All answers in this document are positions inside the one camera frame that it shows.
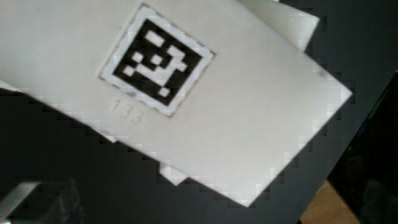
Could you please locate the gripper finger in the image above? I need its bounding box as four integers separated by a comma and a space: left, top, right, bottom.
0, 179, 86, 224

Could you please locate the white cabinet top block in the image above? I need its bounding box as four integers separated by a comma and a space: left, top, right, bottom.
0, 0, 352, 205

